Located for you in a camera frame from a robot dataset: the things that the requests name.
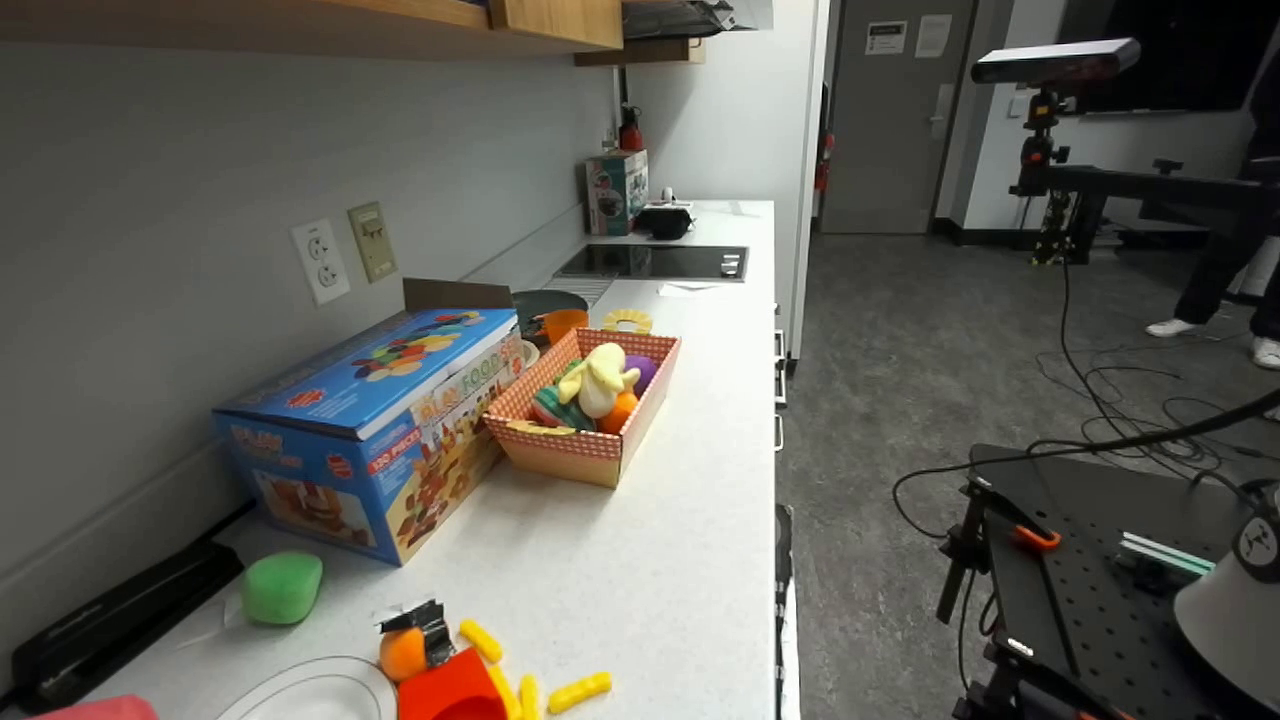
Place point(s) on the red fries toy box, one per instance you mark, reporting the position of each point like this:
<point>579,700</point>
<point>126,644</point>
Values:
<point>458,672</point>

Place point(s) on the white wall outlet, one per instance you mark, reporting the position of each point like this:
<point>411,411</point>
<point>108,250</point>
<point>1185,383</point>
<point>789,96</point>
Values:
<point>321,262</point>

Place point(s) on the blue toy food box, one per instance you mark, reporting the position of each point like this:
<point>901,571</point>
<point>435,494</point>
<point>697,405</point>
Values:
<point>372,443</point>

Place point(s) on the orange plastic cup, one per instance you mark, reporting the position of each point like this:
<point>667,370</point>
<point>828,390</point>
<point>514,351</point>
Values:
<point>562,321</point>

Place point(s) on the black flat stapler device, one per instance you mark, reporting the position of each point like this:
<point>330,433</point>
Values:
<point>83,648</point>

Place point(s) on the beige wall switch plate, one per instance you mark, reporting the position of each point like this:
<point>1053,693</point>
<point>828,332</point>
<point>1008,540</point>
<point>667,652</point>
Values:
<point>372,242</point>

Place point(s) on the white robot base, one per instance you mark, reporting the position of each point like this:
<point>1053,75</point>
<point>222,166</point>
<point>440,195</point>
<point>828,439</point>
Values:
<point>1229,608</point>

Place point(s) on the yellow toy banana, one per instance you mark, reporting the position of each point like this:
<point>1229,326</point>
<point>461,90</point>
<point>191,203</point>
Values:
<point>597,383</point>

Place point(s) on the black induction cooktop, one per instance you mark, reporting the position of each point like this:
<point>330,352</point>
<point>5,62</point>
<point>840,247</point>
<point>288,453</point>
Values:
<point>660,262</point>

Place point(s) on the black optical breadboard table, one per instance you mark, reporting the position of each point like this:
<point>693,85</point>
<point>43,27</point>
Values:
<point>1087,565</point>

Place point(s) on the coral pink cloth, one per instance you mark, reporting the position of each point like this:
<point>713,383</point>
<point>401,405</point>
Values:
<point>105,711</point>

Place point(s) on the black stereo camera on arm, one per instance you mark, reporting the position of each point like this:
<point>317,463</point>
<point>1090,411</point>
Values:
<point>1074,62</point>

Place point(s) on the person's legs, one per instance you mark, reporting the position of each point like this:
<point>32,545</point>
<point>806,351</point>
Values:
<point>1219,271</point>

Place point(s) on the green sponge toy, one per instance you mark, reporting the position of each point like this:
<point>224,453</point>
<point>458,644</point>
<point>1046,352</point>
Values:
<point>280,590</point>

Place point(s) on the small teal box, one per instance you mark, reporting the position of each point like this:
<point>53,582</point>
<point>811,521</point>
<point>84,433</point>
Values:
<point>615,189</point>

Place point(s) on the wooden right cabinet door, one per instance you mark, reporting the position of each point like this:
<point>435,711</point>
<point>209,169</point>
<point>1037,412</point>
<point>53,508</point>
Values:
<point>595,27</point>

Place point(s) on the clear round plate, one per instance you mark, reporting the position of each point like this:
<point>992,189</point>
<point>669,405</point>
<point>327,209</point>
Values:
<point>317,688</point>

